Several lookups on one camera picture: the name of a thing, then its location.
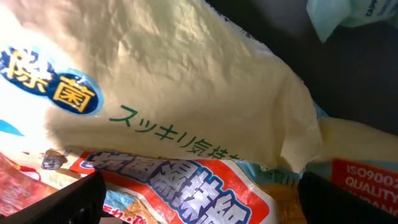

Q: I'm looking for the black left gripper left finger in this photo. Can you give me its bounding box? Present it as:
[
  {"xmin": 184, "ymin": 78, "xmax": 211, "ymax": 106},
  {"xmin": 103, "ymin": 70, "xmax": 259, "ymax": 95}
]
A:
[{"xmin": 1, "ymin": 171, "xmax": 106, "ymax": 224}]

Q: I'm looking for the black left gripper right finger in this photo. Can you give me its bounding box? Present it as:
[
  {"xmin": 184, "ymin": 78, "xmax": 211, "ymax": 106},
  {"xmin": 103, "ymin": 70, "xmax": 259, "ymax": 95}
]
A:
[{"xmin": 298, "ymin": 172, "xmax": 397, "ymax": 224}]

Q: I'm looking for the green wet wipes pack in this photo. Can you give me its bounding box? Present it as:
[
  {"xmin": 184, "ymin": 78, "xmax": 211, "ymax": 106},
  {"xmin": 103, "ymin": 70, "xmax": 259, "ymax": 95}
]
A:
[{"xmin": 306, "ymin": 0, "xmax": 397, "ymax": 43}]

